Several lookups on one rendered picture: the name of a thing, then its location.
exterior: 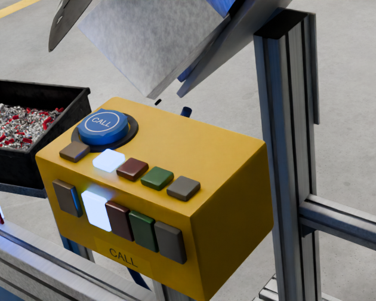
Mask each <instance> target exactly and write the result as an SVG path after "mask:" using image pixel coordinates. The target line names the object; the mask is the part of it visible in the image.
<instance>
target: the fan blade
mask: <svg viewBox="0 0 376 301"><path fill-rule="evenodd" d="M61 2H63V3H62V6H61V7H60V9H59V10H58V12H57V14H56V15H55V17H54V19H53V22H52V25H51V30H50V36H49V41H48V52H52V51H53V49H55V47H56V46H57V45H58V44H59V43H60V41H61V40H62V39H63V38H64V37H65V36H66V34H67V33H68V31H70V29H71V28H72V27H73V25H74V24H75V23H76V22H77V21H78V19H79V18H80V16H81V15H82V14H83V13H84V11H85V10H86V9H87V7H88V6H89V4H90V3H91V2H92V0H61V1H60V3H59V5H60V4H61ZM59 5H58V7H59ZM63 11H64V17H63V18H62V20H61V21H60V23H59V24H58V25H57V27H56V28H55V26H56V21H57V19H58V18H59V17H60V15H61V13H62V12H63Z"/></svg>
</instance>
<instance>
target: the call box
mask: <svg viewBox="0 0 376 301"><path fill-rule="evenodd" d="M101 108H102V109H105V110H116V111H118V112H121V113H123V114H124V115H125V116H128V117H127V121H128V125H129V132H128V133H127V135H126V136H124V137H123V138H121V139H120V140H118V141H117V142H114V143H111V144H108V145H103V146H90V145H88V146H89V147H90V153H88V154H87V155H85V156H84V157H83V158H82V159H80V160H79V161H78V162H76V163H74V162H71V161H68V160H66V159H63V158H61V157H60V155H59V152H60V151H61V150H62V149H63V148H65V147H66V146H67V145H69V144H70V143H72V142H73V141H76V142H79V143H82V144H85V143H83V142H82V140H81V138H80V135H79V131H78V127H76V126H78V125H79V124H80V123H81V122H82V120H83V119H82V120H81V121H79V122H78V123H77V124H75V125H74V126H73V127H71V128H70V129H68V130H67V131H66V132H64V133H63V134H62V135H60V136H59V137H57V138H56V139H55V140H53V141H52V142H51V143H50V144H48V145H46V147H44V148H43V149H41V150H40V151H39V152H37V154H36V155H35V159H36V163H37V165H38V168H39V172H40V174H41V177H42V181H43V183H44V186H45V190H46V192H47V195H48V199H49V201H50V204H51V208H52V210H53V213H54V217H55V219H56V222H57V226H58V229H59V231H60V233H61V235H62V236H64V237H65V238H67V239H70V240H72V241H74V242H76V243H78V244H80V245H82V246H84V247H86V248H89V249H90V250H92V251H95V252H96V253H99V254H101V255H103V256H105V257H107V258H109V259H111V260H114V261H116V262H118V263H120V264H122V265H124V266H126V267H128V268H130V269H132V270H134V271H136V272H138V273H140V274H143V275H145V276H147V277H149V278H151V279H153V280H155V281H157V282H159V283H161V284H163V285H165V286H167V287H169V288H172V289H174V290H176V291H178V292H180V293H182V294H184V295H187V296H189V297H191V298H192V299H195V300H197V301H210V300H211V298H212V297H213V296H214V295H215V294H216V292H218V291H219V289H220V288H221V287H222V286H223V285H224V283H225V282H226V281H227V280H228V279H229V278H230V277H231V276H232V274H233V273H234V272H235V271H236V270H237V268H238V267H240V265H241V264H242V263H243V262H244V261H245V260H246V258H247V257H248V256H249V255H250V254H251V253H252V252H253V251H254V249H255V248H256V247H257V246H258V245H259V243H260V242H262V240H263V239H264V238H265V237H266V236H267V235H268V233H269V232H270V231H271V230H272V229H273V225H274V219H273V206H272V194H271V187H270V174H269V162H268V155H267V145H266V142H264V141H263V140H260V139H257V138H254V137H251V136H247V135H244V134H241V133H237V132H234V131H231V130H227V129H225V128H221V127H217V126H215V125H211V124H207V123H204V122H201V121H197V120H195V119H191V118H187V117H185V116H181V115H177V114H174V113H171V112H167V111H165V110H161V109H157V108H155V107H151V106H148V105H144V104H141V103H137V102H134V101H131V100H127V99H124V98H121V97H112V98H111V99H109V100H108V101H107V102H105V103H104V104H102V105H101V106H100V107H98V108H97V109H96V110H94V111H93V112H91V113H90V114H92V113H94V112H96V111H98V110H99V109H101ZM90 114H89V115H90ZM87 116H88V115H87ZM87 116H86V117H87ZM85 145H86V144H85ZM106 149H110V150H112V151H115V152H118V153H121V154H123V155H124V157H125V161H126V160H128V159H129V158H135V159H138V160H140V161H143V162H146V163H148V165H149V169H148V170H147V171H146V172H145V173H144V174H143V175H141V176H140V177H139V178H138V179H137V180H136V181H134V182H133V181H131V180H128V179H126V178H123V177H121V176H118V175H117V173H116V169H117V168H118V167H119V166H121V165H122V164H123V163H124V162H125V161H124V162H122V163H121V164H120V165H119V166H117V167H116V168H115V169H114V170H113V171H111V172H108V171H105V170H102V169H100V168H97V167H95V166H94V164H93V160H94V159H95V158H97V157H98V156H99V155H100V154H101V153H103V152H104V151H105V150H106ZM155 166H157V167H160V168H163V169H165V170H168V171H171V172H173V173H174V179H173V180H172V181H170V182H169V183H168V184H167V185H166V186H165V187H164V188H163V189H162V190H161V191H157V190H154V189H152V188H149V187H147V186H144V185H142V184H141V181H140V179H141V178H142V177H143V176H144V175H145V174H146V173H148V172H149V171H150V170H151V169H152V168H153V167H155ZM180 176H184V177H188V178H190V179H193V180H196V181H198V182H200V184H201V188H200V189H199V190H198V191H197V192H196V193H195V194H194V195H193V196H192V197H191V198H190V199H189V200H188V201H183V200H180V199H178V198H175V197H173V196H170V195H168V194H167V187H168V186H169V185H170V184H172V183H173V182H174V181H175V180H176V179H177V178H178V177H180ZM55 179H60V180H62V181H64V182H67V183H70V184H71V185H74V186H75V188H76V191H77V194H78V198H79V201H80V204H81V207H82V211H83V215H82V216H81V217H79V218H78V217H76V216H73V215H71V214H69V213H67V212H65V211H62V210H61V209H60V206H59V203H58V200H57V197H56V193H55V191H54V187H53V184H52V181H53V180H55ZM85 191H88V192H91V193H93V194H96V195H98V196H100V197H103V198H105V199H106V201H113V202H115V203H117V204H120V205H123V206H124V207H127V208H129V209H130V211H133V210H134V211H137V212H139V213H141V214H144V215H146V216H149V217H151V218H153V219H155V222H157V221H160V222H163V223H166V224H168V225H170V226H173V227H175V228H177V229H180V230H181V231H182V234H183V241H184V246H185V250H186V256H187V262H186V263H185V264H183V265H182V264H180V263H178V262H175V261H173V260H171V259H169V258H167V257H164V256H162V255H161V254H160V252H158V253H155V252H154V251H151V250H149V249H146V248H144V247H142V246H140V245H138V244H136V243H135V241H133V242H131V241H129V240H127V239H125V238H122V237H120V236H118V235H115V234H113V233H112V230H111V231H107V230H104V229H102V228H100V227H98V226H96V225H93V224H91V223H90V221H89V219H88V215H87V211H86V209H85V205H84V201H83V199H82V193H84V192H85Z"/></svg>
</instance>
